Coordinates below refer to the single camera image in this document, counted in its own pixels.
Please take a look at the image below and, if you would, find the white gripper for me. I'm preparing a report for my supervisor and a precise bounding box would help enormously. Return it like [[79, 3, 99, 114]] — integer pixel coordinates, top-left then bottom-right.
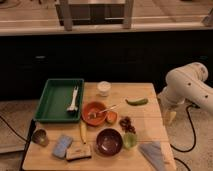
[[157, 87, 183, 125]]

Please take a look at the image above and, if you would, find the black cable left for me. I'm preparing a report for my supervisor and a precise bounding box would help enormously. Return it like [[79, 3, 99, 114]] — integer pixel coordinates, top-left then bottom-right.
[[0, 114, 37, 171]]

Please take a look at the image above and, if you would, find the orange fruit piece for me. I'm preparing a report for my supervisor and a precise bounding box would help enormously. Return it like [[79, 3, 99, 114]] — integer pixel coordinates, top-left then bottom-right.
[[106, 111, 117, 124]]

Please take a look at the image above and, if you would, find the yellow banana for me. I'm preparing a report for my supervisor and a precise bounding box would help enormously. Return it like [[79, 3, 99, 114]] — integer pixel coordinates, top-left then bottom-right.
[[80, 120, 87, 144]]

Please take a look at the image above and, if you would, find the white cup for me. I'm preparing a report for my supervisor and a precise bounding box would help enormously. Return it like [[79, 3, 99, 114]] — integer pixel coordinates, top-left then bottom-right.
[[97, 81, 111, 97]]

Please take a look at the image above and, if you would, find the blue sponge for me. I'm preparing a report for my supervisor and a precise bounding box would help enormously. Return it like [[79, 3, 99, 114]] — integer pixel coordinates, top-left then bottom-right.
[[52, 135, 73, 158]]

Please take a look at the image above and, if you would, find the purple bowl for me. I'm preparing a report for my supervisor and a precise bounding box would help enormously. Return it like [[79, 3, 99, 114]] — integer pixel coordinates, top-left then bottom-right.
[[96, 128, 123, 156]]

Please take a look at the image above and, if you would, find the orange bowl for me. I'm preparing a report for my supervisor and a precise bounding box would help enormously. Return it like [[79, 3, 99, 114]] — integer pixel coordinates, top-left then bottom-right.
[[82, 101, 107, 126]]

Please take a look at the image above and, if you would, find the green plastic tray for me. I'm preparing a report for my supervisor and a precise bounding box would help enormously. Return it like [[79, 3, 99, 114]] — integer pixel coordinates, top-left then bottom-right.
[[35, 78, 84, 123]]

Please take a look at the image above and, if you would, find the brown wooden block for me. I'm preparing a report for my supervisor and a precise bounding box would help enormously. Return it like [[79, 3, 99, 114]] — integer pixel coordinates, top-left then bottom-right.
[[66, 145, 91, 161]]

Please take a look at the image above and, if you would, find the grey folded cloth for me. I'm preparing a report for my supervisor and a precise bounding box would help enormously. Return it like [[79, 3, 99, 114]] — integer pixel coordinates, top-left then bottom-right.
[[138, 141, 166, 171]]

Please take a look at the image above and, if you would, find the small green cup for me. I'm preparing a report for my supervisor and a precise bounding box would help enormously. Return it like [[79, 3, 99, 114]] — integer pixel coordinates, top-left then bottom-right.
[[123, 132, 137, 149]]

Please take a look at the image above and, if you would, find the white spatula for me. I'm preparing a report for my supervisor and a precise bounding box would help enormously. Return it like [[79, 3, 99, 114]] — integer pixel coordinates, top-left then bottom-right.
[[67, 86, 78, 112]]

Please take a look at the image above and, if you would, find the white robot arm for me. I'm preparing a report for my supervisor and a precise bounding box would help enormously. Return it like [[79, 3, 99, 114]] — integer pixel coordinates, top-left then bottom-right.
[[157, 62, 213, 125]]

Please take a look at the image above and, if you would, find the wooden chair frame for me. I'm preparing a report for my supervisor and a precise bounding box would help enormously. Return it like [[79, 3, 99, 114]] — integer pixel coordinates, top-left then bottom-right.
[[55, 0, 134, 31]]

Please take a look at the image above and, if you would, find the brown dried food pile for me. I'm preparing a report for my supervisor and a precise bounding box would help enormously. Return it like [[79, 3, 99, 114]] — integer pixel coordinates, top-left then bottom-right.
[[119, 116, 136, 133]]

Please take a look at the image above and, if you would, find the metal spoon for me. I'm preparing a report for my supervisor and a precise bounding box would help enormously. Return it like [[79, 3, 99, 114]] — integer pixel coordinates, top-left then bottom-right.
[[88, 105, 118, 119]]

